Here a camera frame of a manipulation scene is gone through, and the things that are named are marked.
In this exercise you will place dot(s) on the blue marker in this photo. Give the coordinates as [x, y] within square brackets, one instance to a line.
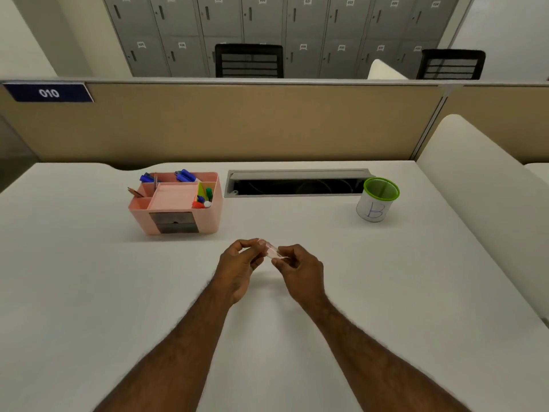
[146, 178]
[185, 175]

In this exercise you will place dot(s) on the person's right hand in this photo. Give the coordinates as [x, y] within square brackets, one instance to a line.
[302, 276]

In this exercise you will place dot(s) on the black mesh office chair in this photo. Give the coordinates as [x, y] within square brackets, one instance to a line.
[451, 64]
[248, 59]

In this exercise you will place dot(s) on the green marker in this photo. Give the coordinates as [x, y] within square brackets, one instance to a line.
[209, 193]

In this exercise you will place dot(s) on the grey metal lockers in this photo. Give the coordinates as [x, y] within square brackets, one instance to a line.
[300, 25]

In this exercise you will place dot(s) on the person's right thumb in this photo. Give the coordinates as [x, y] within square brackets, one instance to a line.
[282, 263]

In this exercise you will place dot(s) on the pink desk organizer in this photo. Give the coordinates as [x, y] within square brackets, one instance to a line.
[182, 212]

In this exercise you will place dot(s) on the person's left hand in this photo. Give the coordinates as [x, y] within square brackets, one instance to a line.
[229, 272]

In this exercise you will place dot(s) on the person's left thumb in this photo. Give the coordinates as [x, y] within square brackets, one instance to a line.
[256, 261]

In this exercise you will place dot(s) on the blue number sign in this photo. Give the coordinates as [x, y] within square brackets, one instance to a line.
[49, 93]

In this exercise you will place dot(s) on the small white divider panel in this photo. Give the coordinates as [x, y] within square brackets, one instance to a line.
[386, 70]

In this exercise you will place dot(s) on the brown pencil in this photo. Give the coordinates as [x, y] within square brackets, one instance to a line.
[135, 192]

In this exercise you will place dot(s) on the person's left forearm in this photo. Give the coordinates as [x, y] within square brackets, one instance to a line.
[178, 356]

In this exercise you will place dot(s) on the yellow highlighter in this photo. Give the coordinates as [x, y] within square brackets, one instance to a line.
[200, 189]

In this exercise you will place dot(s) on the beige desk partition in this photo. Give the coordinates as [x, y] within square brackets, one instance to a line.
[502, 120]
[223, 124]

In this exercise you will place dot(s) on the red marker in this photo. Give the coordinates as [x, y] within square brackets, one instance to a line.
[197, 205]

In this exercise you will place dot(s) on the white cup with green rim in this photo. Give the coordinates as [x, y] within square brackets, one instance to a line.
[376, 208]

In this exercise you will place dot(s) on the white rounded divider panel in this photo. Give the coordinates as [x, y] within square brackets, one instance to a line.
[480, 188]

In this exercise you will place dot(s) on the small clear pink eraser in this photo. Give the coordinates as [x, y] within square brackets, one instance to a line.
[271, 249]

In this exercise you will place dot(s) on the person's right forearm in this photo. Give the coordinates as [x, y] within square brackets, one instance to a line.
[371, 360]

